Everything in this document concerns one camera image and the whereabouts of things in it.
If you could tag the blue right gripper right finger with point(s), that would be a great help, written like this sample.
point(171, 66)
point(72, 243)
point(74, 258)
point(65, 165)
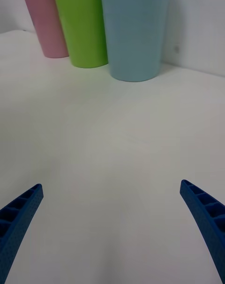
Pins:
point(206, 216)

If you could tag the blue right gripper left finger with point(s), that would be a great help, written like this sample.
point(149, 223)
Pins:
point(16, 227)

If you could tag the pale blue plastic bin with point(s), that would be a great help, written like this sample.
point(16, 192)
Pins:
point(133, 35)

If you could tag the green plastic bin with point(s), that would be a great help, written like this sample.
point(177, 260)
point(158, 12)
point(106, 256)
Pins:
point(82, 30)

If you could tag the pink plastic bin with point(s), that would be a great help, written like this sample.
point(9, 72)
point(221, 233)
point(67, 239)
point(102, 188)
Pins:
point(47, 25)

